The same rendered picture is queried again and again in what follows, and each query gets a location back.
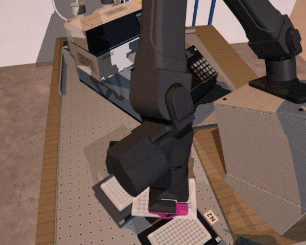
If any white well plate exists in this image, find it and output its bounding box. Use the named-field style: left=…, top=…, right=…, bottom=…
left=147, top=218, right=212, bottom=245
left=100, top=176, right=133, bottom=211
left=131, top=178, right=197, bottom=220

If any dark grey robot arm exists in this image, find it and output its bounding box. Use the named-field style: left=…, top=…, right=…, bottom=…
left=105, top=0, right=306, bottom=197

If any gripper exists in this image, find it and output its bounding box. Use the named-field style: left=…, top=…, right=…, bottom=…
left=148, top=160, right=189, bottom=219

